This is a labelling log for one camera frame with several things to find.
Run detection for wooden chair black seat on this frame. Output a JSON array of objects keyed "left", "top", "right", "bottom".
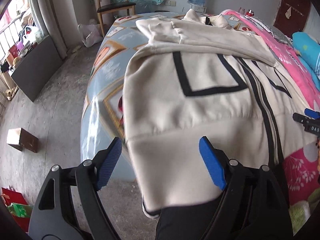
[{"left": 93, "top": 0, "right": 137, "bottom": 38}]

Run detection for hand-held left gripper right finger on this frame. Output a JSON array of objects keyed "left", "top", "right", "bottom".
[{"left": 199, "top": 136, "right": 294, "bottom": 240}]

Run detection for translucent plastic bag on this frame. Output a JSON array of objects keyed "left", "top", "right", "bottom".
[{"left": 78, "top": 24, "right": 104, "bottom": 47}]

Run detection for blue cartoon pillow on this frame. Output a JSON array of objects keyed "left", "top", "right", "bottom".
[{"left": 291, "top": 31, "right": 320, "bottom": 91}]

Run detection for grey lace-edged cushion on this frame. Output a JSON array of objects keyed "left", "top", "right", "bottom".
[{"left": 246, "top": 15, "right": 292, "bottom": 43}]

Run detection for grey curtain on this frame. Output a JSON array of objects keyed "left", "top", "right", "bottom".
[{"left": 27, "top": 0, "right": 83, "bottom": 61}]

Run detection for cream zip jacket black trim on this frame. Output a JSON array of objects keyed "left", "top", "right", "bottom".
[{"left": 124, "top": 9, "right": 320, "bottom": 218}]

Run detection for pink floral blanket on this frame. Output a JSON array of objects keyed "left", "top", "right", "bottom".
[{"left": 220, "top": 9, "right": 320, "bottom": 208}]

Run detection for person's black pants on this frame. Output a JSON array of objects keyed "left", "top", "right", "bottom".
[{"left": 155, "top": 177, "right": 293, "bottom": 240}]

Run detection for door hook rack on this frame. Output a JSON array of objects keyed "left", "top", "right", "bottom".
[{"left": 284, "top": 2, "right": 305, "bottom": 20}]

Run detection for white red plastic bag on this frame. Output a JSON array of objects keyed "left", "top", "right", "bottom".
[{"left": 22, "top": 26, "right": 44, "bottom": 43}]

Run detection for small brown wooden box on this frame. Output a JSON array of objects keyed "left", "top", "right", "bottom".
[{"left": 6, "top": 128, "right": 39, "bottom": 153}]

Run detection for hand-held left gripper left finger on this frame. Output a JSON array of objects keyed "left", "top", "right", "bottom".
[{"left": 29, "top": 137, "right": 123, "bottom": 240}]

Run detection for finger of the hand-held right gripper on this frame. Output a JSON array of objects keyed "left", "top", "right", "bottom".
[{"left": 292, "top": 108, "right": 320, "bottom": 126}]

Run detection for brown door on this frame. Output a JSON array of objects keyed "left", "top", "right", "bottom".
[{"left": 273, "top": 0, "right": 312, "bottom": 38}]

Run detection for green bag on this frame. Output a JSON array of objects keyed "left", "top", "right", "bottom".
[{"left": 7, "top": 202, "right": 34, "bottom": 225}]

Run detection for green fuzzy slippers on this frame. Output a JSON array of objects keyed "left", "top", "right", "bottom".
[{"left": 290, "top": 195, "right": 318, "bottom": 234}]

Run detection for pale blue printed bed sheet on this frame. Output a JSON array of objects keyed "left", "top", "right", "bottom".
[{"left": 80, "top": 11, "right": 250, "bottom": 180}]

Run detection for white water dispenser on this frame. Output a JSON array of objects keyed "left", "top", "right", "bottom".
[{"left": 189, "top": 4, "right": 207, "bottom": 13}]

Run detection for red paper bag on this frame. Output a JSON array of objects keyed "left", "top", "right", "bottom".
[{"left": 1, "top": 187, "right": 29, "bottom": 218}]

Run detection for dark low cabinet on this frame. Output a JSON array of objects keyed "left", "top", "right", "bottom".
[{"left": 11, "top": 35, "right": 63, "bottom": 103}]

